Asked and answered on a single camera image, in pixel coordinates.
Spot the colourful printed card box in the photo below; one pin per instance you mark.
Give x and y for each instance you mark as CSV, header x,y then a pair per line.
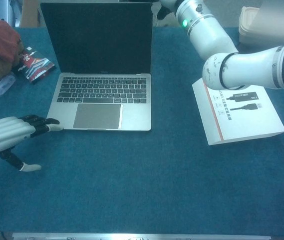
x,y
37,67

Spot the white container top right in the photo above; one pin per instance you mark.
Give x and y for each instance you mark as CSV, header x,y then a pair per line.
x,y
281,20

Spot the silver laptop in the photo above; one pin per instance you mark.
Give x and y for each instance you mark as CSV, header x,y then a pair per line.
x,y
136,117

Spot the teal felt table mat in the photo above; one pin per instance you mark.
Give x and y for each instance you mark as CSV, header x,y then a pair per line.
x,y
131,175

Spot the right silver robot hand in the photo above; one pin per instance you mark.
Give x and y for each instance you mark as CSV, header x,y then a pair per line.
x,y
168,5

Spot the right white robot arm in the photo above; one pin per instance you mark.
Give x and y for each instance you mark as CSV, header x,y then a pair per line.
x,y
206,37

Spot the aluminium frame rail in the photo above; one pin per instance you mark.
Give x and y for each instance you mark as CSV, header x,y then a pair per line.
x,y
141,236

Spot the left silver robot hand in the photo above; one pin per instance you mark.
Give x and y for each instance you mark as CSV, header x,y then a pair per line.
x,y
2,132

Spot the brown cardboard box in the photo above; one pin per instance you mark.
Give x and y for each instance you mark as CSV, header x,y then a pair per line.
x,y
30,15

